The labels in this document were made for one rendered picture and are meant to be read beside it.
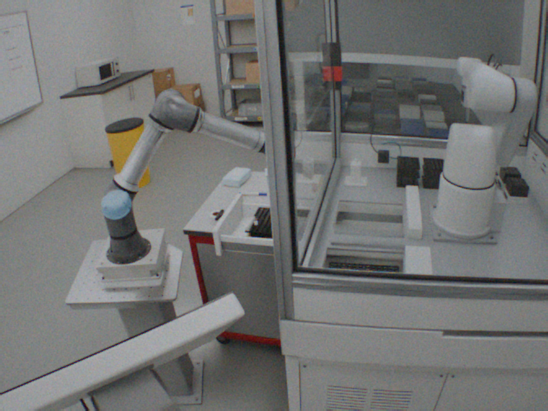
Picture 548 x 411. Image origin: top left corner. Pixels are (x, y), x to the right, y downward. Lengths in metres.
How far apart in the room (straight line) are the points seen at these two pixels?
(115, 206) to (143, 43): 5.23
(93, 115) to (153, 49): 1.97
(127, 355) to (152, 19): 6.00
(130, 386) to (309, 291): 0.47
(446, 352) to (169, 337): 0.71
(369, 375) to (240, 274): 0.92
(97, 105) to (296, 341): 4.09
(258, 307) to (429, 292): 1.18
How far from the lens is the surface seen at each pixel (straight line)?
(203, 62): 6.17
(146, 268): 1.58
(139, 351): 0.72
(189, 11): 6.18
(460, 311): 1.04
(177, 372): 1.98
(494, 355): 1.18
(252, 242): 1.49
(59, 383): 0.73
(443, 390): 1.29
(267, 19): 0.78
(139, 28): 6.63
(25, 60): 4.86
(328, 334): 1.09
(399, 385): 1.26
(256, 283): 1.92
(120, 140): 4.10
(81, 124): 5.11
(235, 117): 5.63
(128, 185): 1.64
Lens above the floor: 1.68
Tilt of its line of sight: 28 degrees down
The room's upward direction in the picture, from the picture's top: 4 degrees counter-clockwise
